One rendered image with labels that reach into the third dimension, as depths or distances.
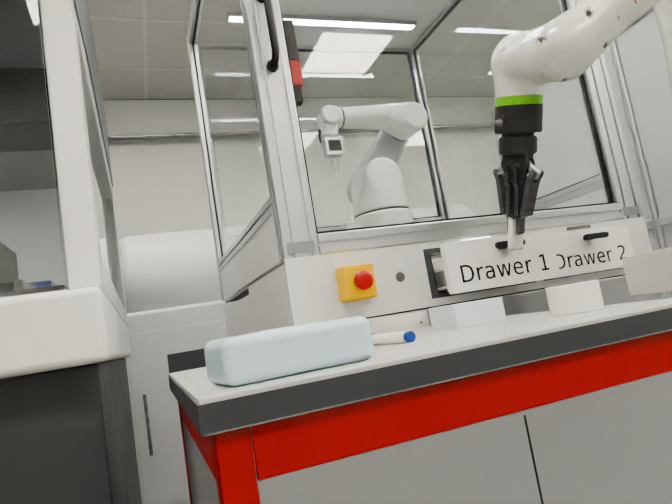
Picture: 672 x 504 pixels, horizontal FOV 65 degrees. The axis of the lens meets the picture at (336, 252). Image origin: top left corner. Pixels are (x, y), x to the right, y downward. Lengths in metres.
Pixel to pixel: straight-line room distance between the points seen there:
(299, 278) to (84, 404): 0.47
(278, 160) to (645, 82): 2.30
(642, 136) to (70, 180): 2.73
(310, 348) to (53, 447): 0.48
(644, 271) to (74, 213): 0.93
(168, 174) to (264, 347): 4.02
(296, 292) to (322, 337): 0.59
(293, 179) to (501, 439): 0.74
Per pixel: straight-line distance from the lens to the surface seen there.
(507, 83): 1.13
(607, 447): 0.66
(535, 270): 1.27
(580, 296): 0.78
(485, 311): 0.89
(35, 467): 0.89
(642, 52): 3.16
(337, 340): 0.51
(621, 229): 1.58
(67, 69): 0.92
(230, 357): 0.48
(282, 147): 1.16
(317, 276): 1.11
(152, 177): 4.46
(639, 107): 3.13
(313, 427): 0.48
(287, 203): 1.12
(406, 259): 1.19
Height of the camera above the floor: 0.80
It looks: 7 degrees up
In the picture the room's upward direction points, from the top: 9 degrees counter-clockwise
